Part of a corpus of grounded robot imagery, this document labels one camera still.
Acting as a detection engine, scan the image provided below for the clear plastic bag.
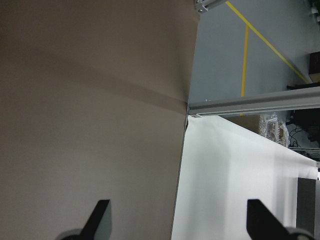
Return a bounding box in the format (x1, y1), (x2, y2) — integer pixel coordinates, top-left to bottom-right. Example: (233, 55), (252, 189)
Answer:
(258, 112), (290, 148)

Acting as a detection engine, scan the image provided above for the brown cardboard box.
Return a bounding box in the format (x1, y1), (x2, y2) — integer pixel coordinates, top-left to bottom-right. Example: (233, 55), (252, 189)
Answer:
(226, 115), (261, 134)

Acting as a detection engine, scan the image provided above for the white backdrop sheet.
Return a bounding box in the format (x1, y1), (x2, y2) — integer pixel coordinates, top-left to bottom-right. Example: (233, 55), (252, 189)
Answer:
(171, 116), (318, 240)

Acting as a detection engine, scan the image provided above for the aluminium frame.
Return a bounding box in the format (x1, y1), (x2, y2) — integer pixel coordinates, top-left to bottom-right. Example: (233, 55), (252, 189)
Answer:
(187, 86), (320, 118)

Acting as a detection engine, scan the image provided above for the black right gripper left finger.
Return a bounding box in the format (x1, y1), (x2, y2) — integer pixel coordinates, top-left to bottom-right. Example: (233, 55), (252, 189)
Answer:
(79, 199), (110, 240)

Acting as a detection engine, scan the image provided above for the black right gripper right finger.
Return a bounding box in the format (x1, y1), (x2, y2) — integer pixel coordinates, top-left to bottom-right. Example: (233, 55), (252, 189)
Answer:
(246, 199), (297, 240)

